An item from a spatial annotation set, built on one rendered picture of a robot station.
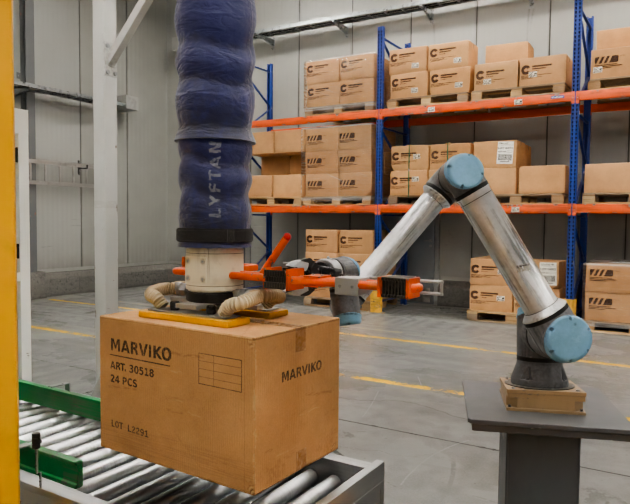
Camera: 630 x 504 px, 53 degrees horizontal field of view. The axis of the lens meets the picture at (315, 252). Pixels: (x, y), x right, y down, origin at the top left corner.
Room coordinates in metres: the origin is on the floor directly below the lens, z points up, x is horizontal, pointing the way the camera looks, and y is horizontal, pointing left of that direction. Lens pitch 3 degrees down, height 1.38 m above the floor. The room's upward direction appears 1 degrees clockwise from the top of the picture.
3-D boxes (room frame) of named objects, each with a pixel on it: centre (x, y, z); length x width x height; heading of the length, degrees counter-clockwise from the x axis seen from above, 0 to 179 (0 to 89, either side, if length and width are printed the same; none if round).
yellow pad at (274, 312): (1.95, 0.25, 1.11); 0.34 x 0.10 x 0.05; 58
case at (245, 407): (1.87, 0.28, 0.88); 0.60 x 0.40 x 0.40; 56
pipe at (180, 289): (1.87, 0.30, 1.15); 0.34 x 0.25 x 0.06; 58
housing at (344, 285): (1.63, -0.10, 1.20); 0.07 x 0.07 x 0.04; 58
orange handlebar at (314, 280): (1.87, 0.07, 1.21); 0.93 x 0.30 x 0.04; 58
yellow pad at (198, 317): (1.79, 0.35, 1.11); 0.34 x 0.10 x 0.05; 58
